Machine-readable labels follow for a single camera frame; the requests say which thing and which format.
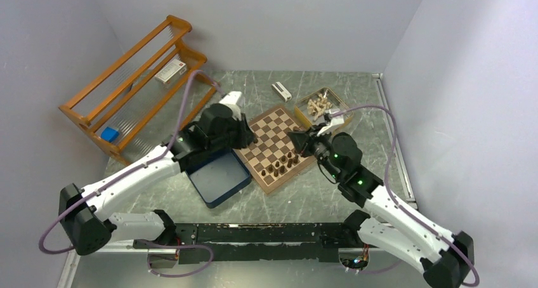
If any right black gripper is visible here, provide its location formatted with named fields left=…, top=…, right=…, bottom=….
left=288, top=122, right=343, bottom=180

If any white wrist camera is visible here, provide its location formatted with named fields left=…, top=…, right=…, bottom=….
left=317, top=108, right=345, bottom=136
left=219, top=91, right=245, bottom=121

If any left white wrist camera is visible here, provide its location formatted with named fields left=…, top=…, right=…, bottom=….
left=219, top=91, right=245, bottom=121

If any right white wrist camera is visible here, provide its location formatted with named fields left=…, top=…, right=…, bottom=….
left=317, top=108, right=345, bottom=136

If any gold metal tin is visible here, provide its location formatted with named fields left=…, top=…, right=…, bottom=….
left=294, top=87, right=349, bottom=129

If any orange wooden rack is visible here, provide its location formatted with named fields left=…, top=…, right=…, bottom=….
left=59, top=15, right=218, bottom=165

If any blue plastic case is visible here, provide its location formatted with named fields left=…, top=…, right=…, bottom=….
left=100, top=127, right=120, bottom=143

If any white cardboard box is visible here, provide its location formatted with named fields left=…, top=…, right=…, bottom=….
left=154, top=59, right=187, bottom=86

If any aluminium frame rail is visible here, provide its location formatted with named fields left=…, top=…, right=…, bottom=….
left=56, top=72, right=442, bottom=288

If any blue metal tin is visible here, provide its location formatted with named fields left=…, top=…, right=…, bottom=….
left=186, top=150, right=252, bottom=209

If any white power bank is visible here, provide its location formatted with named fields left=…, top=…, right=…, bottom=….
left=271, top=81, right=292, bottom=102

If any wooden chess board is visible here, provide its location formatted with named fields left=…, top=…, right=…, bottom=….
left=235, top=104, right=315, bottom=195

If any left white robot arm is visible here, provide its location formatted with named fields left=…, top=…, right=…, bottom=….
left=58, top=102, right=255, bottom=256

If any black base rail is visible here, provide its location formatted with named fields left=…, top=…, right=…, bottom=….
left=132, top=222, right=383, bottom=265

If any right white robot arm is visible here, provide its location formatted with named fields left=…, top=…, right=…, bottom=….
left=287, top=127, right=474, bottom=287

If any light chess pieces pile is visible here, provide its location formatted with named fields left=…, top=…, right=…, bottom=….
left=306, top=93, right=334, bottom=121

